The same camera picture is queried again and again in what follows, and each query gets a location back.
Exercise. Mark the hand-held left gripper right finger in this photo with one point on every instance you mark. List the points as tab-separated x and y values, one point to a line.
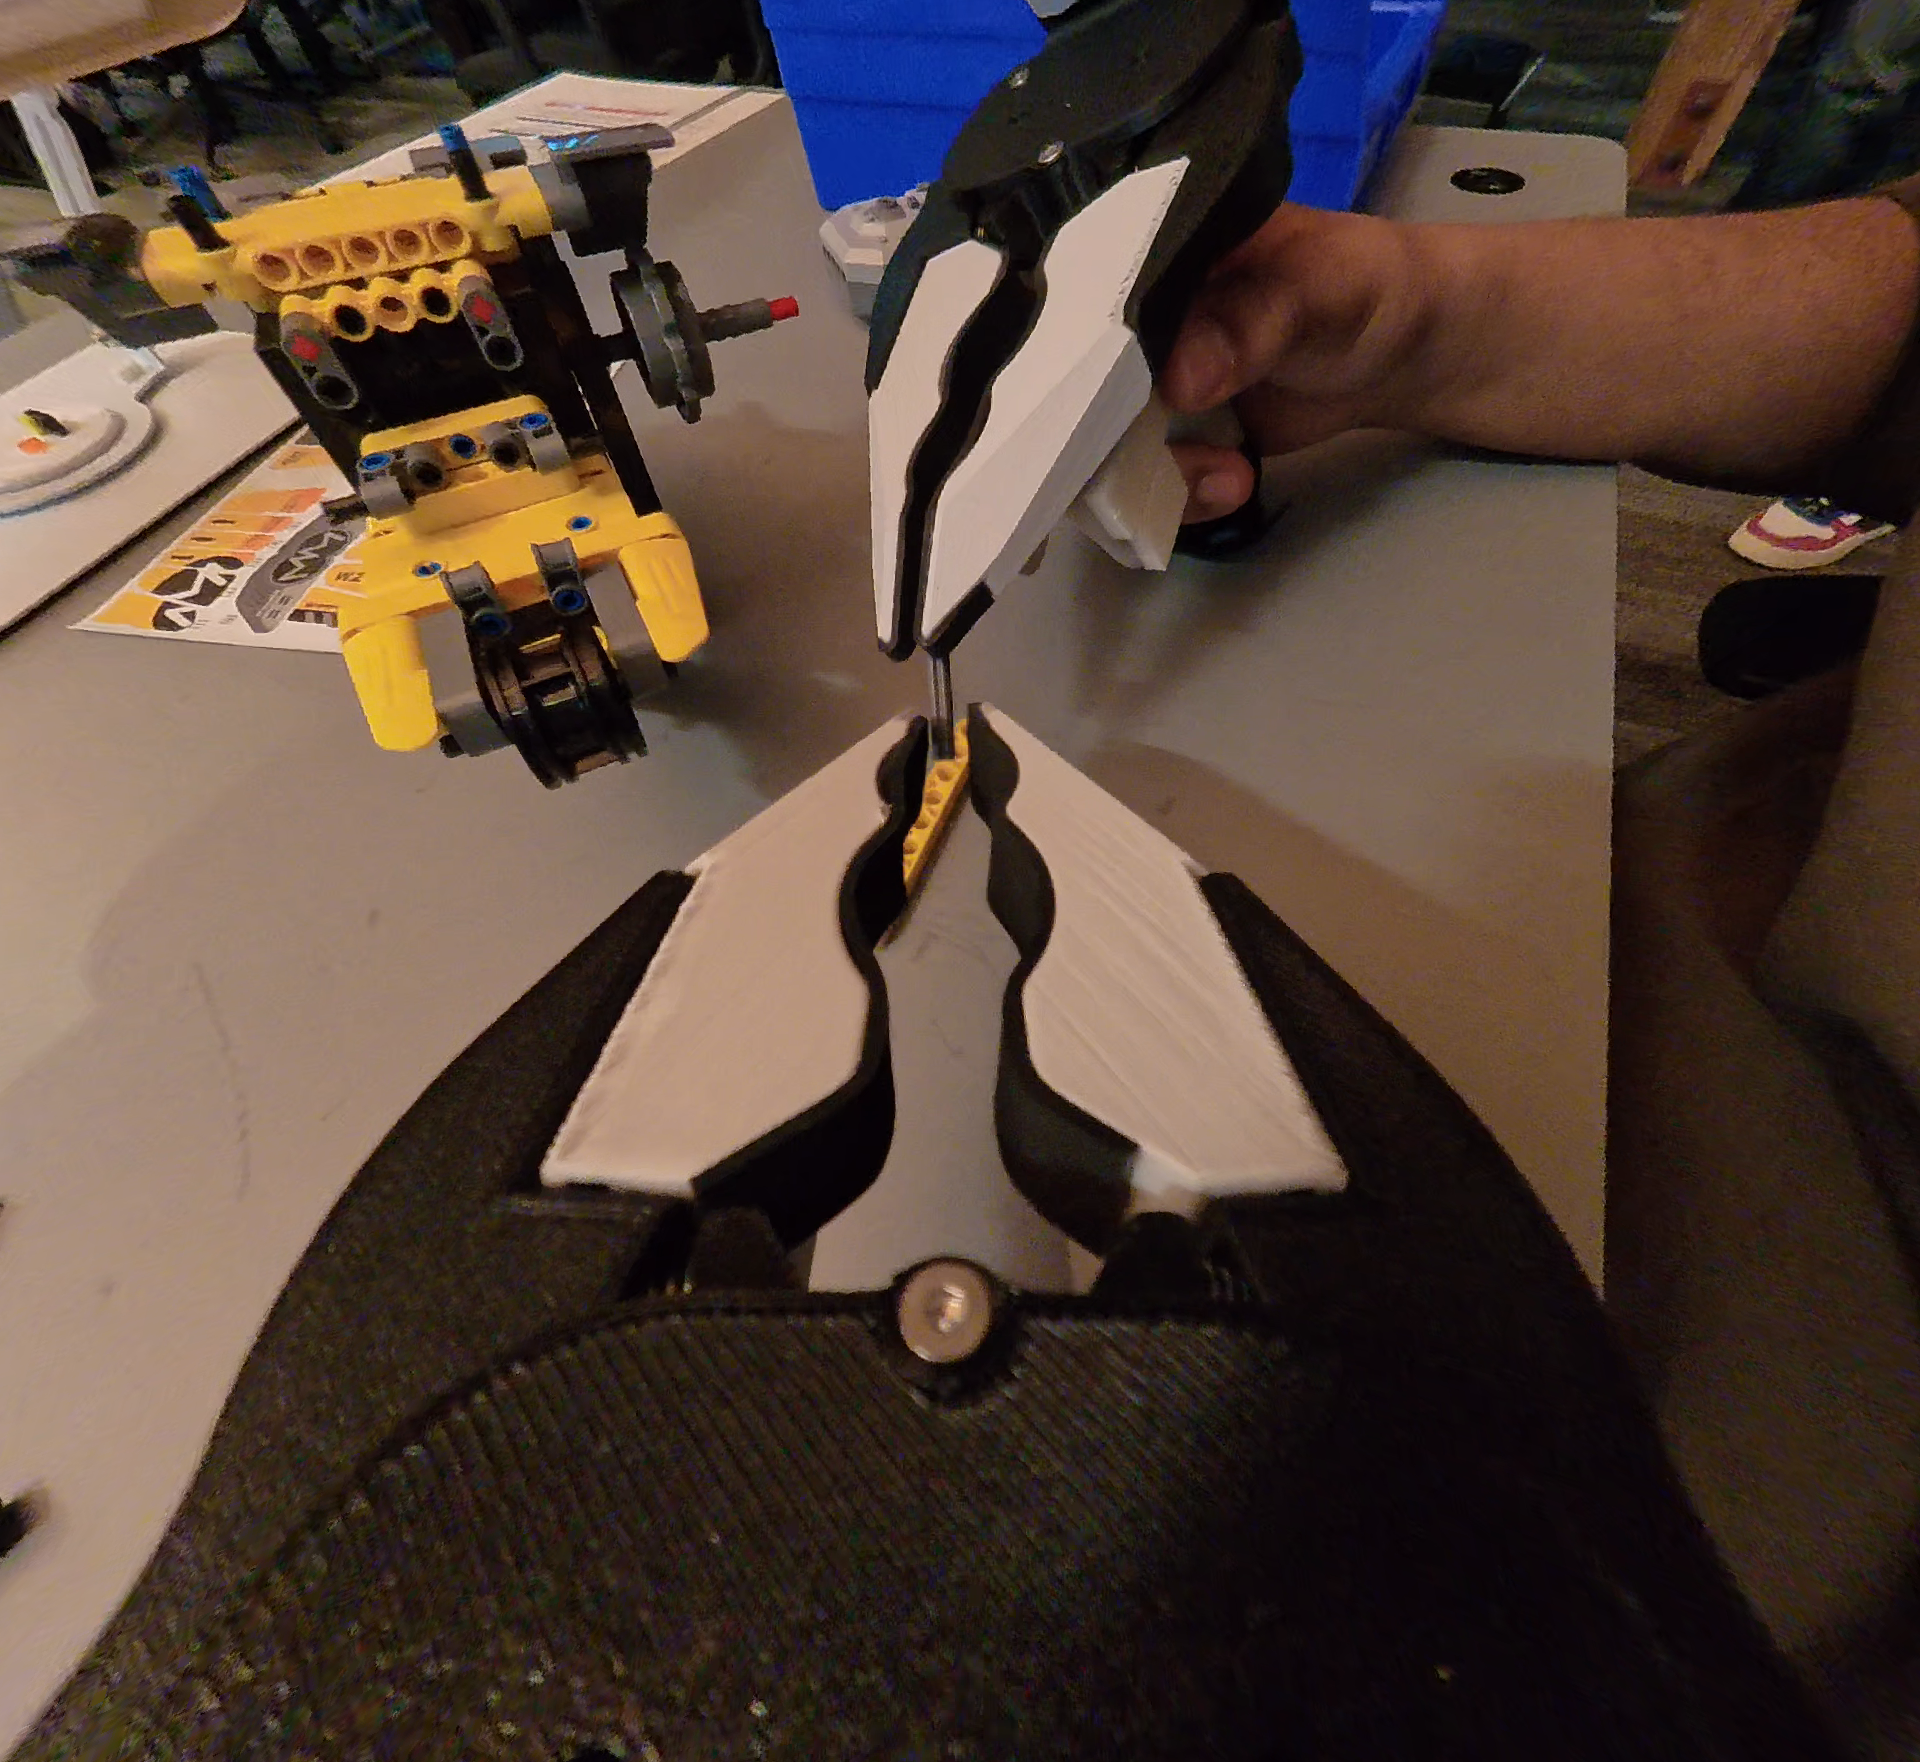
1170	1026

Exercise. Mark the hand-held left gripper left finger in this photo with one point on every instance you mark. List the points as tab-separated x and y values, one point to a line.
735	1026

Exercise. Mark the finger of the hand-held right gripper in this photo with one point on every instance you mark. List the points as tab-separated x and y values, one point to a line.
915	365
1067	395

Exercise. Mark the yellow perforated toy beam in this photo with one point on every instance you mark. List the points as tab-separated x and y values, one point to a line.
934	816

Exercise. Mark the dark grey axle pin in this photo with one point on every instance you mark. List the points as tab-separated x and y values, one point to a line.
940	698

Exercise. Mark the person's right forearm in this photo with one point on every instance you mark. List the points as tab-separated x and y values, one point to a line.
1653	337

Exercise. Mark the person's right hand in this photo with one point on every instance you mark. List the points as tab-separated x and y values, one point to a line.
1307	321

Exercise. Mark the grey white hub device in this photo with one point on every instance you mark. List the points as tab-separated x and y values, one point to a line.
864	248

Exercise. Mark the blue plastic bin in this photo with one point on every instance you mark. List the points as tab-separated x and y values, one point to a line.
885	38

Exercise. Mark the white instruction paper sheet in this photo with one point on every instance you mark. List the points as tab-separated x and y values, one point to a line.
660	112

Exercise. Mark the yellow brick-built vehicle model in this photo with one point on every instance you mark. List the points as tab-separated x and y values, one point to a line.
495	486

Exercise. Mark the person's olive clothing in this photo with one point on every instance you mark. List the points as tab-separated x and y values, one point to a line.
1771	1041

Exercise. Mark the orange printed sticker sheet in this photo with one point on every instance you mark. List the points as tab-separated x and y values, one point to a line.
226	577

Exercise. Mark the white flat board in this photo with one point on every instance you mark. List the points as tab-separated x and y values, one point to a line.
212	443

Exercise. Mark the white pink sneaker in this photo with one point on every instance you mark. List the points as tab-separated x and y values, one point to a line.
1800	531

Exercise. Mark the white round disc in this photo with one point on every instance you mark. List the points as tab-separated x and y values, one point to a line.
61	443

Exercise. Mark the wooden post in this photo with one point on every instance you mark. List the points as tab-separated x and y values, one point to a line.
1742	8

